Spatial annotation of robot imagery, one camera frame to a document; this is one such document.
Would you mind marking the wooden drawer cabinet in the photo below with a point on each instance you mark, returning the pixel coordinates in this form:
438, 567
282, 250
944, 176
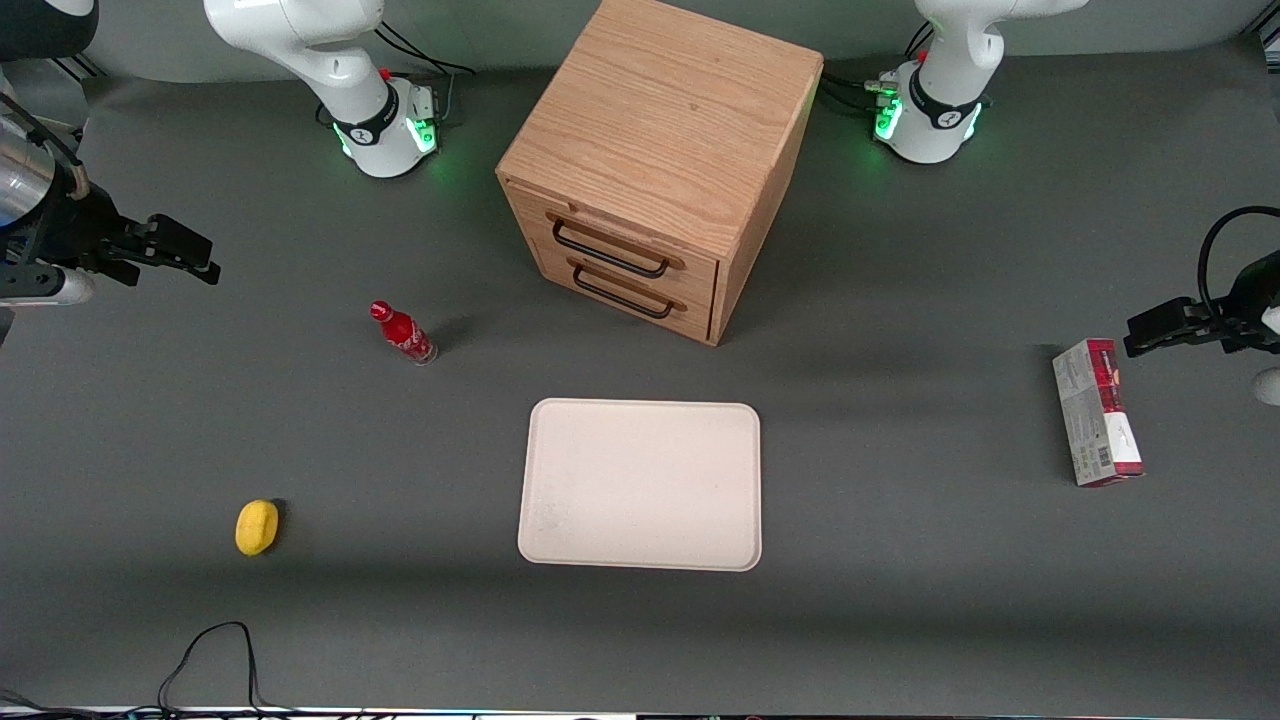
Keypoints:
670, 110

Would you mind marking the beige rectangular tray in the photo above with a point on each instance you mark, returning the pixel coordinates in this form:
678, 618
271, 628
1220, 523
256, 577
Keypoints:
640, 485

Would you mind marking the yellow lemon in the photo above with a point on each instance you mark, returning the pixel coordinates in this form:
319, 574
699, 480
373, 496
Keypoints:
256, 527

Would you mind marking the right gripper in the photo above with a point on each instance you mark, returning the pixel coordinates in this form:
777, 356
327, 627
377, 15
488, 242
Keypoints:
68, 228

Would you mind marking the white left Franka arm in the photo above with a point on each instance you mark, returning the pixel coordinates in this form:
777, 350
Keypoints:
945, 90

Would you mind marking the red soda bottle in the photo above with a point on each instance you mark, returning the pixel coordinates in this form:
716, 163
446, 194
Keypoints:
405, 334

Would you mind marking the wooden drawer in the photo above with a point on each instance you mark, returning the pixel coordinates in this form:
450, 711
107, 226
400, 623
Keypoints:
690, 262
690, 312

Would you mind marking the grey and red carton box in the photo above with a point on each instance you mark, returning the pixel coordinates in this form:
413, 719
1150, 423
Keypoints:
1095, 412

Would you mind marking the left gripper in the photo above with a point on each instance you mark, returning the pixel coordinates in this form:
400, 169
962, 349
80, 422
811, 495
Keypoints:
1249, 300

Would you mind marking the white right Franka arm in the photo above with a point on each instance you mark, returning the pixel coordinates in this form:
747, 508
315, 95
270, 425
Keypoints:
300, 40

